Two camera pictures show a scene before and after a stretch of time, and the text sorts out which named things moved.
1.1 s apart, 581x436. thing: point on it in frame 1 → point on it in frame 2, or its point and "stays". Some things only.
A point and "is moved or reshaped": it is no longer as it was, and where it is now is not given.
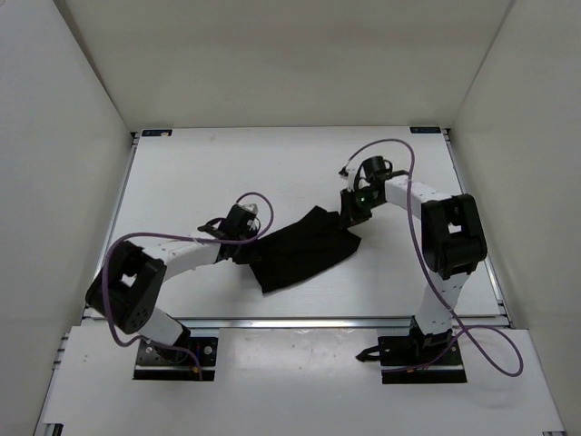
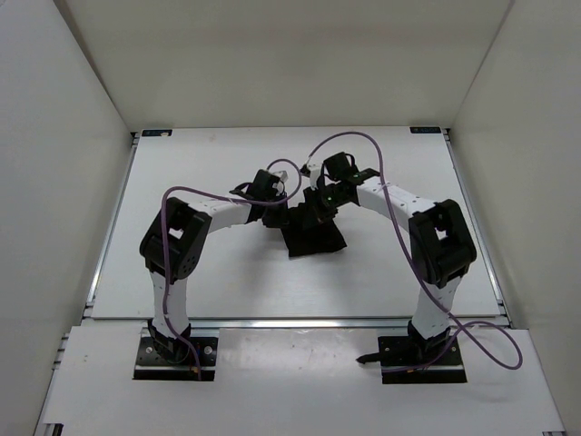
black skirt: x=291 y=252 is moved or reshaped
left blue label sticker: x=156 y=133 stays
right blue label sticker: x=426 y=130 stays
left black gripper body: x=241 y=252 → x=274 y=216
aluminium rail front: x=289 y=322 stays
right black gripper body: x=359 y=203 → x=324 y=199
